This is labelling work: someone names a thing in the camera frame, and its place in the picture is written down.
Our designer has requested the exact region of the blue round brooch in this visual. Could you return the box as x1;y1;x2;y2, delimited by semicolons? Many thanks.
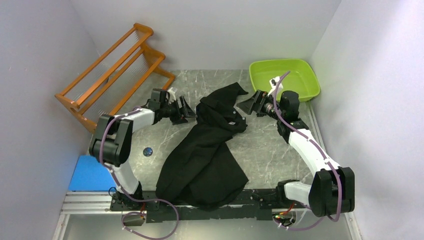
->
142;147;153;157

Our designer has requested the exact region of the aluminium frame rail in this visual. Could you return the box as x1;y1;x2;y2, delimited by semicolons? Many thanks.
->
53;191;362;240

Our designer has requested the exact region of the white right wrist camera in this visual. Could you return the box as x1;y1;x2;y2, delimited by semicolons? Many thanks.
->
267;76;284;98

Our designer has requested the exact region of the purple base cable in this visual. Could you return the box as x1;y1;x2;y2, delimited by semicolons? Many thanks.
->
110;197;181;240
276;198;342;232

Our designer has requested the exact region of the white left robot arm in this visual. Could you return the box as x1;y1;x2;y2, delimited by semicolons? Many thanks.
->
89;88;197;210

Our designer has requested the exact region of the blue foam pad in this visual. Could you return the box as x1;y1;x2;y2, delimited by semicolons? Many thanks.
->
68;155;116;192

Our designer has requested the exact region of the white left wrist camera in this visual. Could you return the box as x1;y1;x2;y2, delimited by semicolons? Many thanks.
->
166;87;177;102

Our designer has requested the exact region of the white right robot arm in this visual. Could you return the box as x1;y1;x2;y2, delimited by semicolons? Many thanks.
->
237;90;355;220

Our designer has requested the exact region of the orange wooden rack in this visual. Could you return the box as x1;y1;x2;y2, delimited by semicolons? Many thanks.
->
55;23;176;134

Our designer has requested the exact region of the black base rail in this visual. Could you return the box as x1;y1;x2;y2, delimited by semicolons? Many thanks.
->
109;188;307;223

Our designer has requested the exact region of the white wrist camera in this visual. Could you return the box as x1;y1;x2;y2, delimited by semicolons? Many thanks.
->
166;87;177;102
267;76;284;98

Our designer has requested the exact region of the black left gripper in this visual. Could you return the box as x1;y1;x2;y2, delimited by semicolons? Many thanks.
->
161;96;198;125

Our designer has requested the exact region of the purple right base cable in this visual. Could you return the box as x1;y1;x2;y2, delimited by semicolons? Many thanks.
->
276;198;342;232

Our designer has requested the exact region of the green plastic basin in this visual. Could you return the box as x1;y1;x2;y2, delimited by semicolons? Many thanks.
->
249;58;321;102

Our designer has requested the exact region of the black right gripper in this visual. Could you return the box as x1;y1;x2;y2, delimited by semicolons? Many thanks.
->
236;89;285;121

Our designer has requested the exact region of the black button shirt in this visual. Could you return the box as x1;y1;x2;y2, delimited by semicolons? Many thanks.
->
155;82;249;207

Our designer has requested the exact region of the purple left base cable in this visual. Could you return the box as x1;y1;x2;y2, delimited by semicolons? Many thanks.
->
110;197;181;240

